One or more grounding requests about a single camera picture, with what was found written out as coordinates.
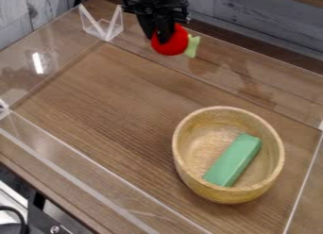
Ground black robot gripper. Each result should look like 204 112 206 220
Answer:
122 0 190 43

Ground red plush strawberry toy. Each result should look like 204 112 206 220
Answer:
151 24 200 59

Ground wooden bowl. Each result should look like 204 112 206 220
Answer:
172 106 286 204

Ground green rectangular block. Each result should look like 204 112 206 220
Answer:
202 134 263 187

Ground clear acrylic corner bracket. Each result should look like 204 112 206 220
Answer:
79 5 124 42

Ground clear acrylic tray enclosure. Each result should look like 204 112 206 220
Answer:
0 10 323 234

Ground black table leg bracket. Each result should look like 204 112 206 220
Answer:
27 192 73 234

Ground black cable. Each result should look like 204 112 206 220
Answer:
0 205 31 234

